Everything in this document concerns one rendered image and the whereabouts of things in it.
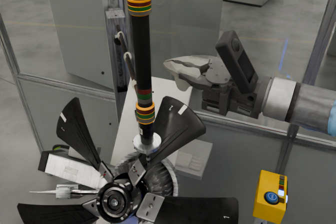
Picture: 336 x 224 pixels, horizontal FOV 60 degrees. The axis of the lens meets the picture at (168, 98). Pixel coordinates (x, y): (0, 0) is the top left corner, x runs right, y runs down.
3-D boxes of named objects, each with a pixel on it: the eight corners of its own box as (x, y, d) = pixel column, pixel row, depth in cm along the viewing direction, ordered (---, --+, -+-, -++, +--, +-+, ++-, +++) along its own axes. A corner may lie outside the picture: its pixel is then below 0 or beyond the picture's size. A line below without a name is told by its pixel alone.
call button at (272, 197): (266, 193, 107) (267, 190, 106) (277, 196, 106) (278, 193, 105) (265, 201, 104) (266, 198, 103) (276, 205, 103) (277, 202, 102)
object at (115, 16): (107, 28, 124) (105, 8, 119) (123, 26, 125) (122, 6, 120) (109, 37, 116) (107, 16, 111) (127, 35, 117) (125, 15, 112)
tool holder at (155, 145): (130, 132, 77) (127, 102, 72) (156, 127, 79) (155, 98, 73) (135, 156, 70) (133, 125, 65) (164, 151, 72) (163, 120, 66)
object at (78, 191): (115, 195, 102) (31, 194, 111) (115, 189, 102) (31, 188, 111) (112, 196, 99) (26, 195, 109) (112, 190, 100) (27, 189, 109)
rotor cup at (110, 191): (136, 225, 96) (119, 240, 83) (102, 199, 100) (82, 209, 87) (158, 188, 95) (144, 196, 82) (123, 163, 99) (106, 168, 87)
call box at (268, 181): (256, 185, 121) (261, 168, 115) (281, 192, 119) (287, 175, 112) (251, 218, 109) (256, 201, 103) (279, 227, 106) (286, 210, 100)
